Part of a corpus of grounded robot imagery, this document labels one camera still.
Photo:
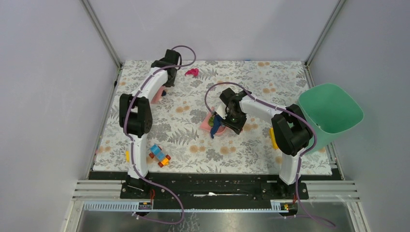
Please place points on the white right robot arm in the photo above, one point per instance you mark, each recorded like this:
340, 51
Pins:
291, 132

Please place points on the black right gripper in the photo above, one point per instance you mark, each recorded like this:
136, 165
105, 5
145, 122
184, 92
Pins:
237, 127

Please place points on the green paper scrap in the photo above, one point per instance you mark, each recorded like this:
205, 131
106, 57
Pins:
211, 121

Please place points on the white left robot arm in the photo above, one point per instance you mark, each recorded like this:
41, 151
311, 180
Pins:
135, 114

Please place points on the toy car with yellow block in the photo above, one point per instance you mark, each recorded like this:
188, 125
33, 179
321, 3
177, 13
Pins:
156, 152

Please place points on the yellow toy brick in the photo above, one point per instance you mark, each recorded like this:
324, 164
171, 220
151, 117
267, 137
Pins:
127, 154

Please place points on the black table edge rail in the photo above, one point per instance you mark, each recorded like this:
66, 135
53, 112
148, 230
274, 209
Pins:
202, 191

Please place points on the floral tablecloth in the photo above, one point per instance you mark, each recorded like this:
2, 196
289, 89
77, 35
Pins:
178, 115

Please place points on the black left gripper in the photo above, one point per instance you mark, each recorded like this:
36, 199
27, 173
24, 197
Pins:
169, 84

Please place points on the pink hand brush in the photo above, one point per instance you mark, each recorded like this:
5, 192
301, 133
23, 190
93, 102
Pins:
157, 97

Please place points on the yellow grid toy block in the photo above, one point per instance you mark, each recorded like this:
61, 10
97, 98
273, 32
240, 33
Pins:
272, 137

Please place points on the green waste bin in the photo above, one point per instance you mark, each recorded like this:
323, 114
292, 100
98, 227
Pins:
330, 111

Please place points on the pink plastic dustpan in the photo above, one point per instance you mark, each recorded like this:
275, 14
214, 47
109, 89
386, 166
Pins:
208, 125

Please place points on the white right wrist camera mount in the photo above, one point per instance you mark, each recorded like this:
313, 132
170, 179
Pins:
221, 110

